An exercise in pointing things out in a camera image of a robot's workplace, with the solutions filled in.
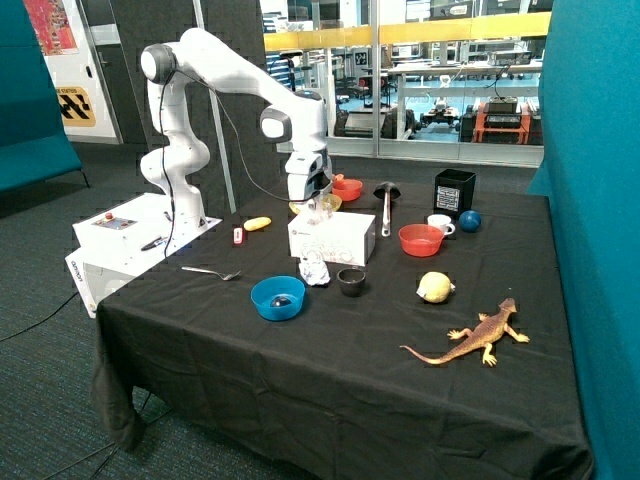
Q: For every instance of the yellow lemon toy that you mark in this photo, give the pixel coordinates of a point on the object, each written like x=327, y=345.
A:
x=435, y=287

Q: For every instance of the white patterned tissue box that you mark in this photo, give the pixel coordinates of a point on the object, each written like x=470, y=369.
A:
x=344, y=238

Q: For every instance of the black square container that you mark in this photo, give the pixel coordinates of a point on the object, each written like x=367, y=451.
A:
x=453, y=192

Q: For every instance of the dark blue ball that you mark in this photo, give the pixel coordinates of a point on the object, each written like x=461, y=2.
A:
x=470, y=221

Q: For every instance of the blue plastic bowl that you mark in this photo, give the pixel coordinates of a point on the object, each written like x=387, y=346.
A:
x=263, y=292

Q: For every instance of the white lab workbench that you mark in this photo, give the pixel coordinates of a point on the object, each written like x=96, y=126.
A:
x=434, y=97

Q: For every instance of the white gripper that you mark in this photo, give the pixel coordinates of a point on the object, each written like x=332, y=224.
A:
x=309, y=174

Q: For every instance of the teal sofa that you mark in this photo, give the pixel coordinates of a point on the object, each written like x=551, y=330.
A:
x=34, y=145

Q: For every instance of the small red bowl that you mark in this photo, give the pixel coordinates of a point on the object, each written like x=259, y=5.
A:
x=347, y=189

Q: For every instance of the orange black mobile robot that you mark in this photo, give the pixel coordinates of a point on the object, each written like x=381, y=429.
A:
x=502, y=120

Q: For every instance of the red white small device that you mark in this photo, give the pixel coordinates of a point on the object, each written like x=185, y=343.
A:
x=238, y=235

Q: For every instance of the black grey ladle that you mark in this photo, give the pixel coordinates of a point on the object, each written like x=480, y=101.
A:
x=387, y=191

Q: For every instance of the small black cup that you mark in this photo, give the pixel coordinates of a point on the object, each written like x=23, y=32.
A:
x=351, y=281

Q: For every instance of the white ceramic cup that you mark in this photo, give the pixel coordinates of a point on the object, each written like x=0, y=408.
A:
x=443, y=223

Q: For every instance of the crumpled white blue paper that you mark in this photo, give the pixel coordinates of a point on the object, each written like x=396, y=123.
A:
x=313, y=270

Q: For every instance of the teal partition wall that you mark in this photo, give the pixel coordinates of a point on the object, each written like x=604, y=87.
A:
x=589, y=97

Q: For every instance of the black tablecloth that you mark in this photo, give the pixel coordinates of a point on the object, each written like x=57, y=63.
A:
x=331, y=390

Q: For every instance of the large red plastic bowl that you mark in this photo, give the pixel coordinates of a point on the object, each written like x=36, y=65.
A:
x=420, y=240

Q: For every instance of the dark ball in bowl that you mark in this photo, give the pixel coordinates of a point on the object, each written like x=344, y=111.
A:
x=280, y=301

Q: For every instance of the orange toy lizard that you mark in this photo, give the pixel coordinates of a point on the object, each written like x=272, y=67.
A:
x=490, y=330

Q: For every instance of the white robot control box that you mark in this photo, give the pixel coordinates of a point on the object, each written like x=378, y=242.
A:
x=123, y=242

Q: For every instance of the yellow-green plastic plate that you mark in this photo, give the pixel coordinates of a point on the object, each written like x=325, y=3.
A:
x=331, y=201

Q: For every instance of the yellow potato toy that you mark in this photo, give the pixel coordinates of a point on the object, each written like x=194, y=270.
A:
x=257, y=223

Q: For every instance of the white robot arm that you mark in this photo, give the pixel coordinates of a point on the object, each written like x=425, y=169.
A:
x=297, y=117

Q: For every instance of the red wall poster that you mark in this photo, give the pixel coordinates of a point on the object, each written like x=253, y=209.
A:
x=51, y=25

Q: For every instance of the yellow black warning sign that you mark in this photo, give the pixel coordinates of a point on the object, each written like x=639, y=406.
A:
x=75, y=106

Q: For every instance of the white tissue paper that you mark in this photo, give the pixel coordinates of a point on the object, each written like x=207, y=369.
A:
x=318, y=210

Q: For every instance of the silver metal fork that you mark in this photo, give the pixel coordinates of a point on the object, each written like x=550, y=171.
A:
x=222, y=276

